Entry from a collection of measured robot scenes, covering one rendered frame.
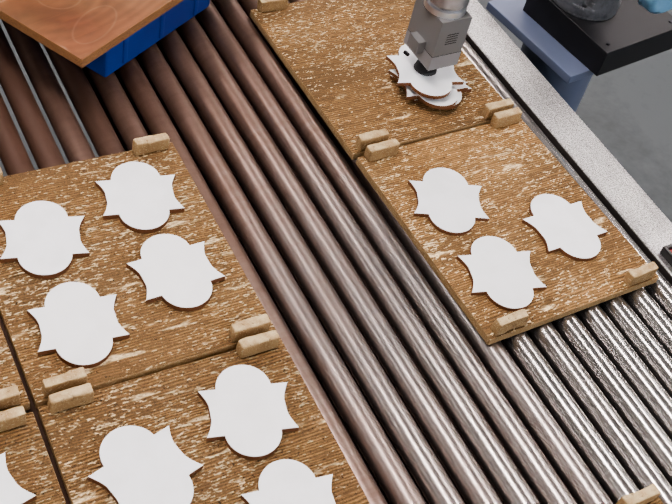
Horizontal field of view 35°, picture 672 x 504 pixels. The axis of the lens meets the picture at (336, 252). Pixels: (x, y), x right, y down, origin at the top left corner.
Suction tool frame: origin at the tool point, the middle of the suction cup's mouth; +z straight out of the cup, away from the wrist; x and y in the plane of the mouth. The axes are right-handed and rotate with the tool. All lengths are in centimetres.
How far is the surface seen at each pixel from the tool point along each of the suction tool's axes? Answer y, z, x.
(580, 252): 44.8, 2.3, 3.5
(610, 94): -64, 97, 146
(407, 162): 16.5, 3.1, -12.9
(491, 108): 11.6, 0.5, 7.6
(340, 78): -6.4, 3.1, -13.4
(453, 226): 32.5, 2.3, -14.0
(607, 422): 72, 5, -11
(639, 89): -63, 97, 159
